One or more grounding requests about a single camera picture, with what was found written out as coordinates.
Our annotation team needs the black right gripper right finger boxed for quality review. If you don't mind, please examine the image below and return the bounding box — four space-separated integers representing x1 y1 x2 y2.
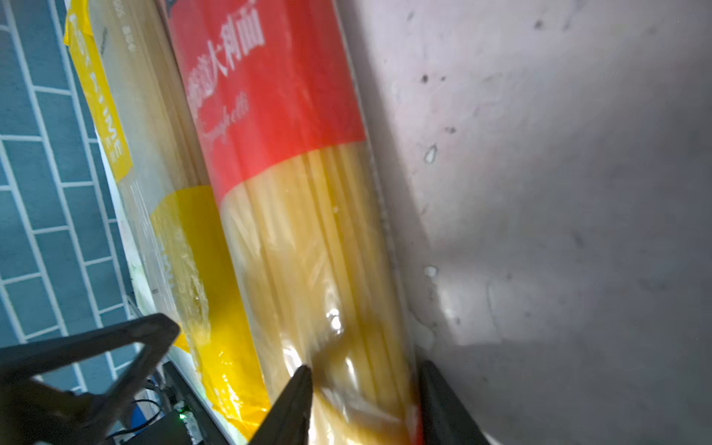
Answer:
418 361 490 445

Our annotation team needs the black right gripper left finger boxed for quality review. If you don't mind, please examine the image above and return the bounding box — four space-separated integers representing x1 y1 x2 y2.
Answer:
248 365 313 445

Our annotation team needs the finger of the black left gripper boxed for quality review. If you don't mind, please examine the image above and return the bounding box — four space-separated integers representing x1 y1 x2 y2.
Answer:
1 313 181 444

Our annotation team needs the red spaghetti bag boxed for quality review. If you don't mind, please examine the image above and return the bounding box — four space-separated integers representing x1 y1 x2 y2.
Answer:
159 1 420 444

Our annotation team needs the yellow Pastatime bag left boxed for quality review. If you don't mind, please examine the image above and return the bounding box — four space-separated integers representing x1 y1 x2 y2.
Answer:
64 1 270 439

